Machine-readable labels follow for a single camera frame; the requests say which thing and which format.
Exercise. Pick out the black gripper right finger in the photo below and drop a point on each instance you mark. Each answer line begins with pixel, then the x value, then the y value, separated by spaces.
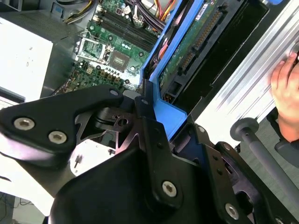
pixel 229 182

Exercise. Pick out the hard disk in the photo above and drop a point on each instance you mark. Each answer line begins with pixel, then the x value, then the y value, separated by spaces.
pixel 198 42

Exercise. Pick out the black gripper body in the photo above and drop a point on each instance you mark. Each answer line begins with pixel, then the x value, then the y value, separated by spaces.
pixel 112 191

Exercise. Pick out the person bare hand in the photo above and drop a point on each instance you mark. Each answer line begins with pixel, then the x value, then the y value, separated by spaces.
pixel 287 98

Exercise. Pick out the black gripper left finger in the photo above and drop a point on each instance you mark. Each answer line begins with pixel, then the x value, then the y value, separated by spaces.
pixel 46 116

